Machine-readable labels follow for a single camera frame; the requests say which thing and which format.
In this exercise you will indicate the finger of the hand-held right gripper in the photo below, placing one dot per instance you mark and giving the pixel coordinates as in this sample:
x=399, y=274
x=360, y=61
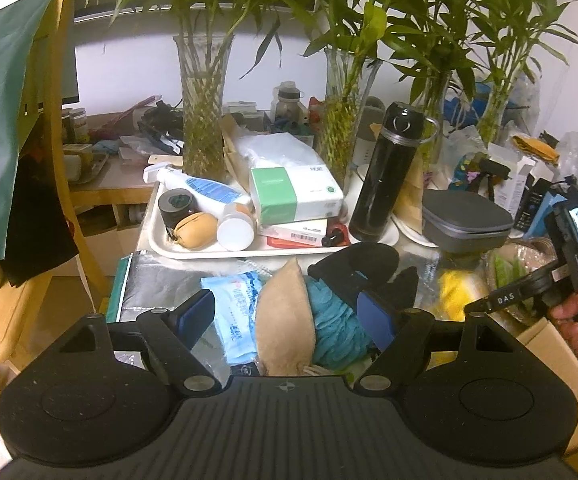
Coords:
x=514, y=294

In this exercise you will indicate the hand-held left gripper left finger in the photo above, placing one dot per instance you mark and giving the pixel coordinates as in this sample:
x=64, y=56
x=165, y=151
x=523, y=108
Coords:
x=196, y=311

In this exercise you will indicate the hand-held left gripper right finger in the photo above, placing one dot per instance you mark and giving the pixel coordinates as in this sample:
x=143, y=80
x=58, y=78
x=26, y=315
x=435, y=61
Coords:
x=375, y=321

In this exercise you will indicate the blue wet wipes packet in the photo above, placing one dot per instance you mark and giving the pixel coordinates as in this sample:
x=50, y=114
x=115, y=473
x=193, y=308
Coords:
x=234, y=320

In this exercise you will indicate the teal knitted cloth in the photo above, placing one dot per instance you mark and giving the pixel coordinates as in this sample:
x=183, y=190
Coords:
x=334, y=332

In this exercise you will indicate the beige fabric pouch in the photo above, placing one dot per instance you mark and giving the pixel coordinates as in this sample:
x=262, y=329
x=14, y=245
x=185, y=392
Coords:
x=284, y=320

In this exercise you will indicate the yellow soft object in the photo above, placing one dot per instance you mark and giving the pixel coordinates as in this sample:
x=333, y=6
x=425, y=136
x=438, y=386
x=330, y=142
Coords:
x=456, y=290

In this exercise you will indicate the white plastic tray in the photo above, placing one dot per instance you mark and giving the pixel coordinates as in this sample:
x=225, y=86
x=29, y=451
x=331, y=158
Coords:
x=194, y=252

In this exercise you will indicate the tan round coin pouch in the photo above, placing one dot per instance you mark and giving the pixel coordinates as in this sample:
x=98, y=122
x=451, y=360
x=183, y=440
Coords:
x=196, y=230

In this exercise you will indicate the white capped pill bottle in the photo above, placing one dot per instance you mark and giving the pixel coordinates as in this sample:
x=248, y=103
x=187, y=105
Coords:
x=235, y=232

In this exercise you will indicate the white carton box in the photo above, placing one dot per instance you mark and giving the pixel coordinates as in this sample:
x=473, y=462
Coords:
x=511, y=185

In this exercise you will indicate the grey zipper case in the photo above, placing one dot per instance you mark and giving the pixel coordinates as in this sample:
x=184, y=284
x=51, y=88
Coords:
x=464, y=220

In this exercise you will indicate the white plate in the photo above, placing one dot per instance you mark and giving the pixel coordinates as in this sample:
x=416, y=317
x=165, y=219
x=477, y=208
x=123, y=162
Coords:
x=409, y=237

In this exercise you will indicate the small black clip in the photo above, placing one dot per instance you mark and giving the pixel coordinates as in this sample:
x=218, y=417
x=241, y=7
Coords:
x=335, y=237

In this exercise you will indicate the black tape roll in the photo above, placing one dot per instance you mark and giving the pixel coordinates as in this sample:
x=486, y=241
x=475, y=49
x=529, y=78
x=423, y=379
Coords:
x=174, y=215

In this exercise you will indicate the small black tripod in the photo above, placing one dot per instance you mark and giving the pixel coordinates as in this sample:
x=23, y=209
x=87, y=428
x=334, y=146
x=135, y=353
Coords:
x=494, y=172

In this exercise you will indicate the red and white flat box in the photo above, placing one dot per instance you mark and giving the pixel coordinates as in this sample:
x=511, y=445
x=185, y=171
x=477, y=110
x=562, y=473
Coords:
x=294, y=234

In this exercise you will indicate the cardboard box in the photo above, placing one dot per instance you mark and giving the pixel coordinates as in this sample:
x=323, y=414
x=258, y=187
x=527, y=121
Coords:
x=569, y=400

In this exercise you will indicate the white spray bottle blue label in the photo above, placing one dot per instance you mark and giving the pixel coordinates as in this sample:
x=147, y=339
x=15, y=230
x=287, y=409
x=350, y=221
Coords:
x=209, y=190

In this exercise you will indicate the tan paper cone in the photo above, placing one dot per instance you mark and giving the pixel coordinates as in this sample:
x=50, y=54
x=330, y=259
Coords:
x=411, y=195

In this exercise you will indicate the colourful patterned cloth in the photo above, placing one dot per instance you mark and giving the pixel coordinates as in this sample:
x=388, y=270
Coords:
x=466, y=170

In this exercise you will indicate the black thermos flask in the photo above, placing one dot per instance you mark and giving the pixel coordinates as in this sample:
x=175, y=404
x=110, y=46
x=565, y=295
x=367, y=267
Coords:
x=386, y=180

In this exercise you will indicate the green and white box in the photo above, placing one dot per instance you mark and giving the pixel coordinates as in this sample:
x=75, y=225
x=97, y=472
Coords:
x=294, y=195

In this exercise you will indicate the wooden side table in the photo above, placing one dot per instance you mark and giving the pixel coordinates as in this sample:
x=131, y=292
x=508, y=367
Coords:
x=114, y=180

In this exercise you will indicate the tan paper bag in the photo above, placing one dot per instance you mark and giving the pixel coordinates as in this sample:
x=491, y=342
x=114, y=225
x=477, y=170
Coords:
x=233, y=155

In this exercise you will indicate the black cloth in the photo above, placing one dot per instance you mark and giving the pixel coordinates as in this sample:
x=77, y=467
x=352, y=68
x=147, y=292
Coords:
x=39, y=230

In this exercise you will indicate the clear plastic bag of tissues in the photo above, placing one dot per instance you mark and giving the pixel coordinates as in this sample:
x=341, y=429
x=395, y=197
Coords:
x=279, y=152

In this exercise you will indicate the metal tray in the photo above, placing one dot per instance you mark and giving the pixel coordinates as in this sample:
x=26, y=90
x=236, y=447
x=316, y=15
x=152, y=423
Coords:
x=84, y=170

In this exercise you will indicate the white cylindrical appliance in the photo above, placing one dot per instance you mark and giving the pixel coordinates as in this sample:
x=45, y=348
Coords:
x=369, y=135

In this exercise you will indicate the red snack packet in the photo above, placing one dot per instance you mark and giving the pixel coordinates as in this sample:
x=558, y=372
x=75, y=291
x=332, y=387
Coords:
x=317, y=110

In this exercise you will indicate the glass jars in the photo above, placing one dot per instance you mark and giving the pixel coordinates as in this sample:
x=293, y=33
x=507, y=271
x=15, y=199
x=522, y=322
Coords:
x=76, y=125

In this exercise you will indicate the brown bottle with black cap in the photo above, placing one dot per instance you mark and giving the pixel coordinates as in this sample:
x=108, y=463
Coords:
x=288, y=105

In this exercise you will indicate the wooden chair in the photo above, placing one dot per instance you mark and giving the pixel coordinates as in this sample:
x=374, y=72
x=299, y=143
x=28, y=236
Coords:
x=51, y=110

